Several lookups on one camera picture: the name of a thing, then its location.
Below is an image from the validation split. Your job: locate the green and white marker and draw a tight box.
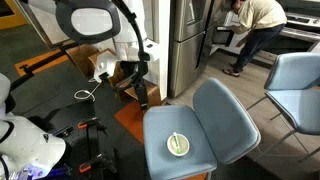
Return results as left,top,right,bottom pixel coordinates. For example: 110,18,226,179
172,131,182,155

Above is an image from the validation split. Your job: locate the blue upholstered chair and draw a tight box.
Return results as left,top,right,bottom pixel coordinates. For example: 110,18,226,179
142,77,262,180

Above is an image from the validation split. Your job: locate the white round bowl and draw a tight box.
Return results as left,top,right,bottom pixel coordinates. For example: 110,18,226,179
166,132,191,158

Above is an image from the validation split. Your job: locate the blue chair with metal legs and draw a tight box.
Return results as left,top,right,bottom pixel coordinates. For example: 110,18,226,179
246,52,320,163

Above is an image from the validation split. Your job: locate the brown cardboard box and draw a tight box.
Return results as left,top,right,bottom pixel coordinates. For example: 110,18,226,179
66,44,101,78
88,48,163,108

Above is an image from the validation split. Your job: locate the stainless steel refrigerator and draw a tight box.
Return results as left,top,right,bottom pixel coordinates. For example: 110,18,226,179
167,0,232,99

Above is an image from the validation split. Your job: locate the white device housing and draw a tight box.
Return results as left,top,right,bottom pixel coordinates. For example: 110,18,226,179
93,53,117,83

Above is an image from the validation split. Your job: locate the black orange bar clamp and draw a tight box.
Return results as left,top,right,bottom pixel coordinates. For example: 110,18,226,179
77,116,108,132
78,152,118,175

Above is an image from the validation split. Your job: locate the black metal stand bar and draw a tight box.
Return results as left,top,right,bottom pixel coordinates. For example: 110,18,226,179
9,41,78,92

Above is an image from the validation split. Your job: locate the person in beige shirt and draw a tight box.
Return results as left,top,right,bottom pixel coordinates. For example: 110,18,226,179
222,0,288,78

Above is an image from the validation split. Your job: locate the white framed panel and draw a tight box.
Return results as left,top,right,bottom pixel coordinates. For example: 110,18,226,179
14,0,78,50

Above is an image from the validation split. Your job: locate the stainless steel oven range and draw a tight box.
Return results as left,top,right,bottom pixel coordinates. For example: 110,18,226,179
279,11,320,55

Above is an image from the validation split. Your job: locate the white coiled cable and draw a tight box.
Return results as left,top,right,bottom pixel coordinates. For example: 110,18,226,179
73,81,102,103

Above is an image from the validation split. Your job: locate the black gooseneck ring lamp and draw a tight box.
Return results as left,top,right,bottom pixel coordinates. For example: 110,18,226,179
54,0,151,111

